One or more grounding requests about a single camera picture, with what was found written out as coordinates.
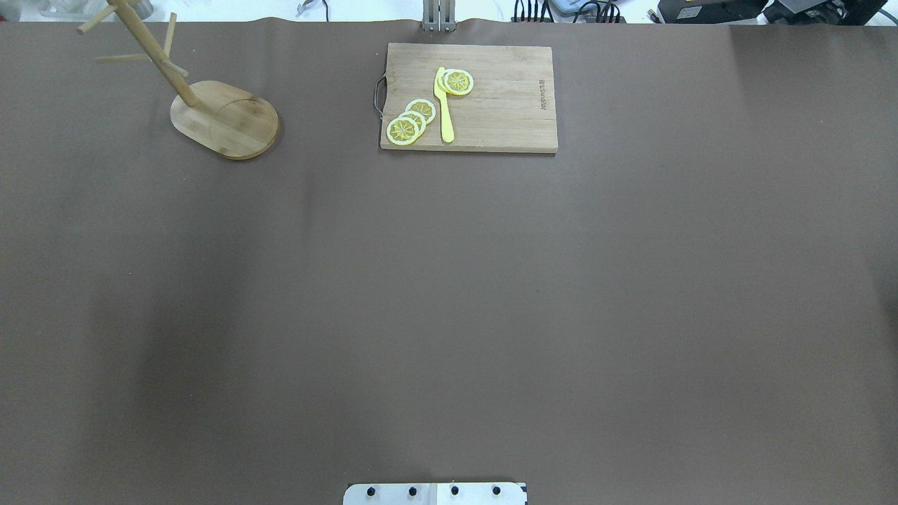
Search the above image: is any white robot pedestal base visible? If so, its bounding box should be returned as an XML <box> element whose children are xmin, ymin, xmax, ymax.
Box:
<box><xmin>342</xmin><ymin>482</ymin><xmax>529</xmax><ymax>504</ymax></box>

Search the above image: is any wooden cup storage rack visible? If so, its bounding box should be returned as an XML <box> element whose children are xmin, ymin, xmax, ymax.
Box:
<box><xmin>76</xmin><ymin>1</ymin><xmax>280</xmax><ymax>161</ymax></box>

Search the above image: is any wooden cutting board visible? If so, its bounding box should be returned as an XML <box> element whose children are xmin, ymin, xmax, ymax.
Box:
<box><xmin>380</xmin><ymin>43</ymin><xmax>558</xmax><ymax>154</ymax></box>

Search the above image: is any yellow plastic knife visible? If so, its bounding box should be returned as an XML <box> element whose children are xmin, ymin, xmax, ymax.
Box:
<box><xmin>433</xmin><ymin>67</ymin><xmax>455</xmax><ymax>144</ymax></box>

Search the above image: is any aluminium frame post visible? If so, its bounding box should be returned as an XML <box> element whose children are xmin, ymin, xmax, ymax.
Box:
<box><xmin>422</xmin><ymin>0</ymin><xmax>457</xmax><ymax>33</ymax></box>

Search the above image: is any lemon slice on knife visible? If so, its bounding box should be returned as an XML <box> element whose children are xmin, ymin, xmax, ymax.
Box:
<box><xmin>437</xmin><ymin>68</ymin><xmax>474</xmax><ymax>96</ymax></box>

